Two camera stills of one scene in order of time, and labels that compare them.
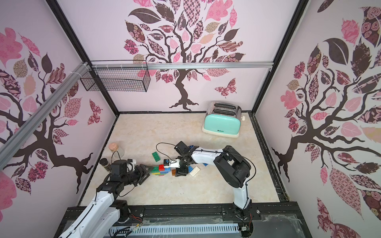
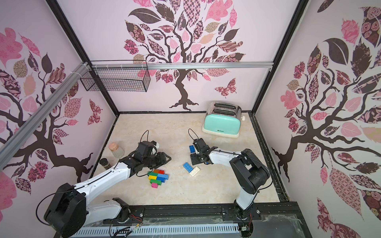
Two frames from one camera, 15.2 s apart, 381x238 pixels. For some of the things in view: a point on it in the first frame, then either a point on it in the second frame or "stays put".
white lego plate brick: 194,171 stays put
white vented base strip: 171,229 stays put
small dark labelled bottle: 105,163 stays put
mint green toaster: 223,119 stays put
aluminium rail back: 181,65 stays put
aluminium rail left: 13,144 stays put
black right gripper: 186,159 -> 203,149
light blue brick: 167,170 -> 162,177
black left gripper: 144,171 -> 163,159
